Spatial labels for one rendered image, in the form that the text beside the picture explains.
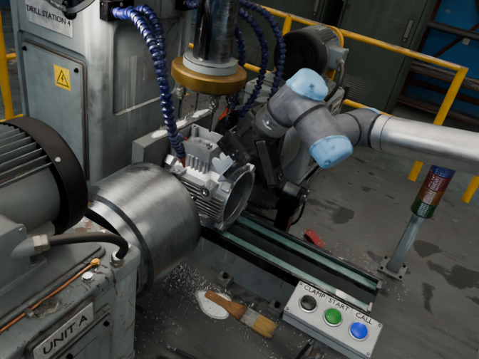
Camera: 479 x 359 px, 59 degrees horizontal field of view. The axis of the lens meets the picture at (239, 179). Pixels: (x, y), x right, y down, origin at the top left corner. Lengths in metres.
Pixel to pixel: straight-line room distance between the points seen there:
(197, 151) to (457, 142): 0.59
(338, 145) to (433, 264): 0.81
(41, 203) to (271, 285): 0.68
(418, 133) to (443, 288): 0.71
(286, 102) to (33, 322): 0.57
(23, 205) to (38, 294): 0.13
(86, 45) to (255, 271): 0.68
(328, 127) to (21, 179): 0.53
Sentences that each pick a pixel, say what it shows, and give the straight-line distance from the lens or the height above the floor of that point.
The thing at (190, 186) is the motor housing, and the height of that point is 1.04.
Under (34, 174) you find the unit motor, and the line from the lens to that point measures 0.62.
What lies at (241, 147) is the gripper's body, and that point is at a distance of 0.94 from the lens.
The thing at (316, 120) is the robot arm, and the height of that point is 1.35.
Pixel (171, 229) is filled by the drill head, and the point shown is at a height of 1.10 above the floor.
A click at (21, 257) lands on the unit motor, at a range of 0.57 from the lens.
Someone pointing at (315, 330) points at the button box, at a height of 1.04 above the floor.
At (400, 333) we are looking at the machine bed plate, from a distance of 1.26.
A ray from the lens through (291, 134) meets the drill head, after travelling 1.33.
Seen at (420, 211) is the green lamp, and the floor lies 1.05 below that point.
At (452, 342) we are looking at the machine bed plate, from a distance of 1.33.
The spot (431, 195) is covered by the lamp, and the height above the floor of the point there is 1.10.
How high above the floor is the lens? 1.66
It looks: 32 degrees down
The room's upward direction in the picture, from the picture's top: 12 degrees clockwise
